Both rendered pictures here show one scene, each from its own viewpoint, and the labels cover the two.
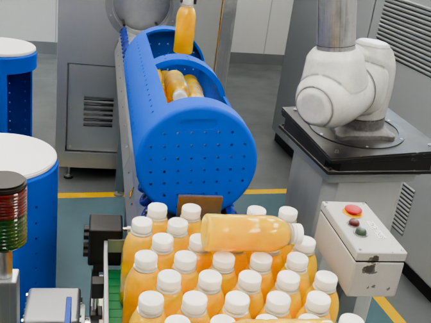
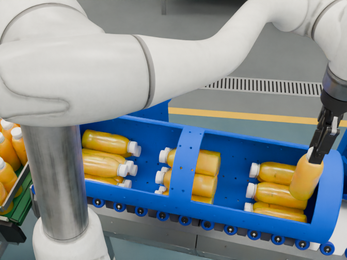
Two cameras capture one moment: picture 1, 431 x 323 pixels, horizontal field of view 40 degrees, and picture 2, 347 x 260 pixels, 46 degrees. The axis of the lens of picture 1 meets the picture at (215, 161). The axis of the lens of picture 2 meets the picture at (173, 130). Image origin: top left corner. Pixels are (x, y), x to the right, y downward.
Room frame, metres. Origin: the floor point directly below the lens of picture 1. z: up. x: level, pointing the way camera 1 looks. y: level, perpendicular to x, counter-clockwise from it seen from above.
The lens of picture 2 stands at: (2.00, -0.56, 2.17)
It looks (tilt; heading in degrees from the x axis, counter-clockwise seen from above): 49 degrees down; 117
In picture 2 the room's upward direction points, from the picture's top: 1 degrees counter-clockwise
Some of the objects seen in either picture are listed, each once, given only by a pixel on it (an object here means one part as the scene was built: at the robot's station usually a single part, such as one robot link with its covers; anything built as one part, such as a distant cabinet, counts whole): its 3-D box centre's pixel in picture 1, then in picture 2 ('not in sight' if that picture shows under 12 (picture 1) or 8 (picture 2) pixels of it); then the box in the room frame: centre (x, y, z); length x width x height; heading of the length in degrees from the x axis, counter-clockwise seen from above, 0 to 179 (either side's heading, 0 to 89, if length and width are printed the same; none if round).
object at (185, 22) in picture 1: (185, 28); (306, 174); (2.03, 0.16, 1.25); 0.07 x 0.07 x 0.17
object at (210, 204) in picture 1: (197, 218); not in sight; (1.20, 0.02, 0.99); 0.10 x 0.02 x 0.12; 103
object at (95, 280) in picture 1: (97, 297); not in sight; (0.93, 0.19, 0.94); 0.03 x 0.02 x 0.08; 13
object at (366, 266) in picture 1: (356, 245); not in sight; (1.06, -0.31, 1.05); 0.20 x 0.10 x 0.10; 13
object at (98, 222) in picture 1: (106, 242); not in sight; (1.11, 0.21, 0.95); 0.10 x 0.07 x 0.10; 103
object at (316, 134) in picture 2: not in sight; (318, 140); (2.03, 0.18, 1.37); 0.03 x 0.01 x 0.07; 13
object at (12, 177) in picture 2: not in sight; (6, 178); (1.10, -0.10, 0.98); 0.07 x 0.07 x 0.17
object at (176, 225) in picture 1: (177, 225); (6, 123); (1.01, 0.06, 1.07); 0.04 x 0.04 x 0.02
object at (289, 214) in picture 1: (288, 214); not in sight; (1.12, -0.16, 1.07); 0.04 x 0.04 x 0.02
